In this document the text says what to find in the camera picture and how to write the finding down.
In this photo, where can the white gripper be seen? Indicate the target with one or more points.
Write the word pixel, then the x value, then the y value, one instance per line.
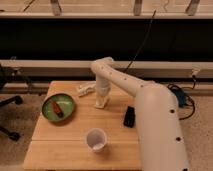
pixel 103 86

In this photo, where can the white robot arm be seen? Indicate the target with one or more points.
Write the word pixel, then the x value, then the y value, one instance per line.
pixel 161 141

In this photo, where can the red brown object on plate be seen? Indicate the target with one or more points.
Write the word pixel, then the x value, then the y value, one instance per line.
pixel 57 109

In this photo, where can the white plastic object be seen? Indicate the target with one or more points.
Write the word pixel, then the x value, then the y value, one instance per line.
pixel 86 88

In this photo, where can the white paper cup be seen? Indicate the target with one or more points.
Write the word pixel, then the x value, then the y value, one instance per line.
pixel 96 139

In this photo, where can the black phone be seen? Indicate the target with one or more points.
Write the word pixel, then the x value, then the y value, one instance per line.
pixel 129 118

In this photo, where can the blue power adapter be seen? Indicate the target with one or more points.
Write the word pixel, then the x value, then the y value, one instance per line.
pixel 181 97

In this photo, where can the green plate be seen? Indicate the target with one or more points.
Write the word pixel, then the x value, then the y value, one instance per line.
pixel 66 103

